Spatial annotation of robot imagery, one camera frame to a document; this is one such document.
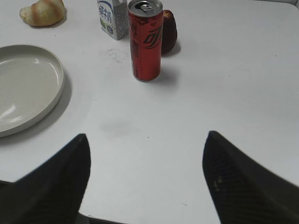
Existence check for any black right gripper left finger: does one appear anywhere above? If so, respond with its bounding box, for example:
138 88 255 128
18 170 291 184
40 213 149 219
0 133 92 224

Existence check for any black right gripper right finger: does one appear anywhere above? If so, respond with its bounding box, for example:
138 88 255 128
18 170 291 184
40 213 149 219
202 131 299 224

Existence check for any red cola can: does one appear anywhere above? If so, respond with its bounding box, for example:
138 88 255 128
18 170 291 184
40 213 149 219
128 0 163 81

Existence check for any beige round plate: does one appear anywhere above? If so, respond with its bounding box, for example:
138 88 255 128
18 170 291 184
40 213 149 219
0 44 65 137

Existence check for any dark red apple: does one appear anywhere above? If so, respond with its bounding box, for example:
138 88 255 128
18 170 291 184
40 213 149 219
161 10 178 55

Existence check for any crusty bread roll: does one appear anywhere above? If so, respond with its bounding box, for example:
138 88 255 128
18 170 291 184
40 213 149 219
19 0 65 27

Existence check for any white milk carton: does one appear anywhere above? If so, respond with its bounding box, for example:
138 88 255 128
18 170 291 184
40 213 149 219
97 0 128 41

